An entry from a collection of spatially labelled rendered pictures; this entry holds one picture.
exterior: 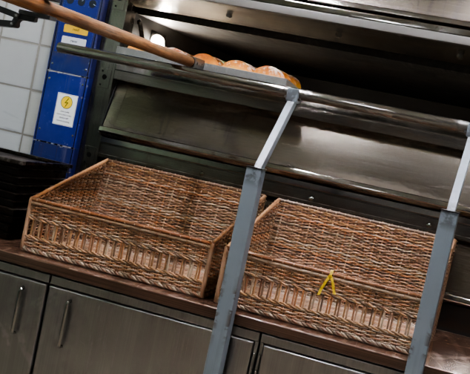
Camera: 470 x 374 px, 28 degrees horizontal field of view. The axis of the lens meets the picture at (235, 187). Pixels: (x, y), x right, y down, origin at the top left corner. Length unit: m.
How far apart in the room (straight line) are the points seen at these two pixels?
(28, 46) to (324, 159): 1.09
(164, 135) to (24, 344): 0.82
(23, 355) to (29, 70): 1.05
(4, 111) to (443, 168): 1.47
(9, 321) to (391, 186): 1.17
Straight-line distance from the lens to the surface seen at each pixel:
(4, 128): 3.26
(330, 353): 2.34
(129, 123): 3.04
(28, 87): 3.23
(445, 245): 2.21
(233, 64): 2.81
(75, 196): 2.89
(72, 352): 2.57
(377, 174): 2.82
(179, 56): 2.60
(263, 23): 2.92
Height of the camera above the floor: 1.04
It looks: 4 degrees down
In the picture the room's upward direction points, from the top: 12 degrees clockwise
